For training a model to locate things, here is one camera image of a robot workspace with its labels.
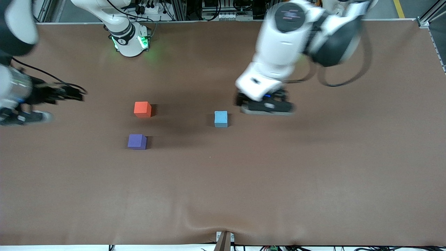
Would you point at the purple foam block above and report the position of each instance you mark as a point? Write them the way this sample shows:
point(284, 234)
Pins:
point(137, 142)

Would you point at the light blue foam block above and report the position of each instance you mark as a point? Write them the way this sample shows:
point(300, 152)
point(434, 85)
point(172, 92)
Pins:
point(221, 119)

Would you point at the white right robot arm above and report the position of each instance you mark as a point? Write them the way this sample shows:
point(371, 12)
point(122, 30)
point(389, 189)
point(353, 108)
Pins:
point(127, 38)

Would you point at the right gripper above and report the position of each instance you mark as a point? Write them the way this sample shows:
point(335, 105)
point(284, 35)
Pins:
point(40, 94)

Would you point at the white connector block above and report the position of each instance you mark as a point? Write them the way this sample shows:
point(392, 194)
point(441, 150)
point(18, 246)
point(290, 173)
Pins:
point(228, 16)

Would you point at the aluminium frame post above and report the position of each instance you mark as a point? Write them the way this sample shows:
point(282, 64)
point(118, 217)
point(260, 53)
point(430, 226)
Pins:
point(179, 10)

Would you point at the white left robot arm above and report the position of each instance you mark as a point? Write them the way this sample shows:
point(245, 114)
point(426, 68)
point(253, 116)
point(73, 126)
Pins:
point(285, 42)

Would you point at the aluminium frame rail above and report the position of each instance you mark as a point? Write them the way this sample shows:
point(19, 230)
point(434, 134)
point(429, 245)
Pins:
point(43, 10)
point(423, 21)

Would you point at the orange foam block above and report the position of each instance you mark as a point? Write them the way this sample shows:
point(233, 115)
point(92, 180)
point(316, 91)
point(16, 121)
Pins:
point(142, 109)

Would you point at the green terminal block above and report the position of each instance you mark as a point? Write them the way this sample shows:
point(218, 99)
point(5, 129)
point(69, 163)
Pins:
point(273, 248)

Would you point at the white power strip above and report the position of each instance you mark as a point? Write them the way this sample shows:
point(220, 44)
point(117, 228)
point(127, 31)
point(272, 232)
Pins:
point(153, 9)

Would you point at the brown table cloth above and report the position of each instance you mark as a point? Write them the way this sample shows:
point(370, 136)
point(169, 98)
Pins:
point(244, 181)

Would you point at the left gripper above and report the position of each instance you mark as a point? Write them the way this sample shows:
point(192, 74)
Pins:
point(239, 99)

